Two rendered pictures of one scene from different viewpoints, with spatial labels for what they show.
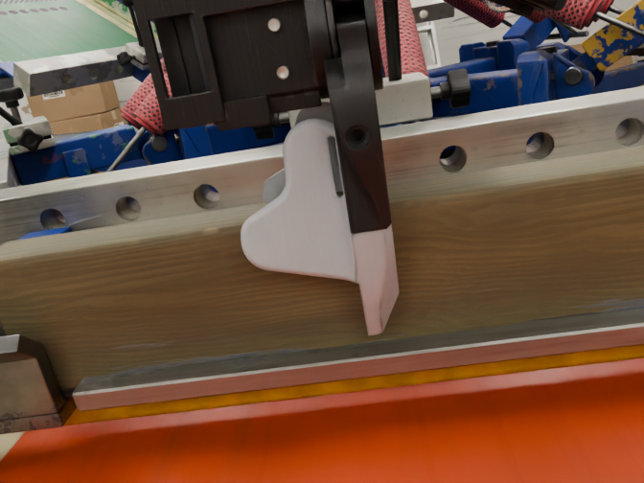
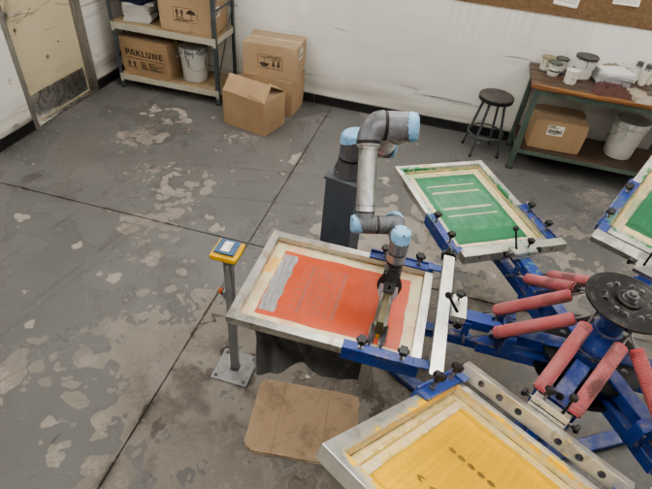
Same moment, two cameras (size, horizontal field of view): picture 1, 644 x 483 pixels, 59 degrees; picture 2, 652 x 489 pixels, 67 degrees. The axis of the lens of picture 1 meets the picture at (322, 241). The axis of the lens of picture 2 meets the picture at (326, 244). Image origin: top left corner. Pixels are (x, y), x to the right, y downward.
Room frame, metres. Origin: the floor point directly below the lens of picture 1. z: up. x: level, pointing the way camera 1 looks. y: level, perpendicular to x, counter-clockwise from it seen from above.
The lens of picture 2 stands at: (0.09, -1.49, 2.53)
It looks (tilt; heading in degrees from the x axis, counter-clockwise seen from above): 41 degrees down; 95
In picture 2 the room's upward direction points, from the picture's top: 6 degrees clockwise
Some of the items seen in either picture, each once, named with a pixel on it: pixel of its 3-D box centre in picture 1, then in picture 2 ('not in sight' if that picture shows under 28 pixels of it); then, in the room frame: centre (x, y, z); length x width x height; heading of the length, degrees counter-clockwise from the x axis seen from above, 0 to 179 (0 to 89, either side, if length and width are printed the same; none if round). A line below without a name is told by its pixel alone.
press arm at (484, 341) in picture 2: not in sight; (432, 330); (0.46, -0.05, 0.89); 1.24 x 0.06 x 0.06; 174
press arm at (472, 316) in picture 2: not in sight; (469, 318); (0.59, -0.06, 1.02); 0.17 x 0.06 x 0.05; 174
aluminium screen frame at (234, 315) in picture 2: not in sight; (337, 293); (0.03, 0.00, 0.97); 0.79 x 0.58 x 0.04; 174
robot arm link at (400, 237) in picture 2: not in sight; (399, 241); (0.24, 0.00, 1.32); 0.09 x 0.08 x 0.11; 102
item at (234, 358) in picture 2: not in sight; (231, 314); (-0.52, 0.17, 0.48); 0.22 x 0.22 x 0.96; 84
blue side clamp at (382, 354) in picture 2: not in sight; (379, 357); (0.24, -0.31, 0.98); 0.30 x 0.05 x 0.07; 174
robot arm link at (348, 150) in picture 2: not in sight; (353, 143); (-0.02, 0.61, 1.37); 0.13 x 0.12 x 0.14; 12
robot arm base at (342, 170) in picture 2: not in sight; (349, 164); (-0.02, 0.61, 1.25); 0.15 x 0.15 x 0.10
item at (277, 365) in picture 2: not in sight; (308, 359); (-0.05, -0.20, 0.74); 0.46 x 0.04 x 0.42; 174
